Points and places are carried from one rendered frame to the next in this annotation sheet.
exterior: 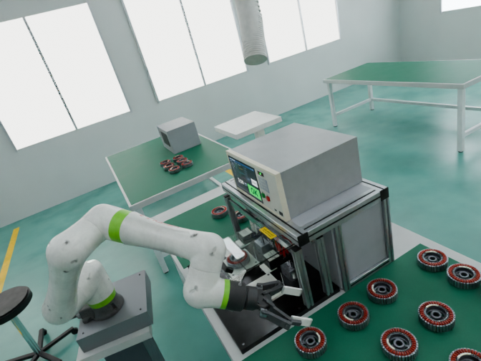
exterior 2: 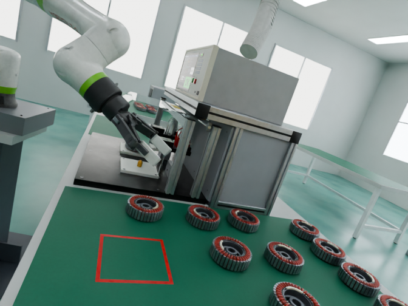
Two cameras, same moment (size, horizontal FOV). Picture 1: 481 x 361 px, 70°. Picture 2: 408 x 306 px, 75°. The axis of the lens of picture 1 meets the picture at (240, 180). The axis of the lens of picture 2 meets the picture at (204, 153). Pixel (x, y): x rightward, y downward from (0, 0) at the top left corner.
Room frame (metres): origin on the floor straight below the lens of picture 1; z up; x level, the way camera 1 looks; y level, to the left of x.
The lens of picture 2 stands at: (0.10, -0.19, 1.16)
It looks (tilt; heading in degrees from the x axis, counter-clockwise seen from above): 13 degrees down; 359
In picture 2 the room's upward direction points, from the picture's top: 18 degrees clockwise
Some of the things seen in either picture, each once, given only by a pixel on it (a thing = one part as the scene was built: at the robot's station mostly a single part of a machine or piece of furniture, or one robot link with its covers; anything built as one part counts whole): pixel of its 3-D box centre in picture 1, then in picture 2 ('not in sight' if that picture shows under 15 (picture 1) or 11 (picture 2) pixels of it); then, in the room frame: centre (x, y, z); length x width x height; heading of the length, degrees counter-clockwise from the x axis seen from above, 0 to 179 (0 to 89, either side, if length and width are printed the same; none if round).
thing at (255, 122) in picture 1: (253, 151); not in sight; (2.33, -0.15, 0.98); 0.37 x 0.35 x 0.46; 21
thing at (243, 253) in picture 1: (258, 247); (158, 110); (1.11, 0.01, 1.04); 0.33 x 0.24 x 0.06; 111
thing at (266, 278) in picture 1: (263, 289); (138, 167); (1.16, 0.03, 0.78); 0.15 x 0.15 x 0.01; 21
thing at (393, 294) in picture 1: (381, 291); (243, 220); (0.99, -0.41, 0.77); 0.11 x 0.11 x 0.04
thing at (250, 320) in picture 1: (254, 276); (139, 162); (1.28, 0.06, 0.76); 0.64 x 0.47 x 0.02; 21
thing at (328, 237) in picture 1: (289, 226); (197, 141); (1.37, -0.16, 0.92); 0.66 x 0.01 x 0.30; 21
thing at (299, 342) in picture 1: (311, 342); (145, 207); (0.85, -0.08, 0.77); 0.11 x 0.11 x 0.04
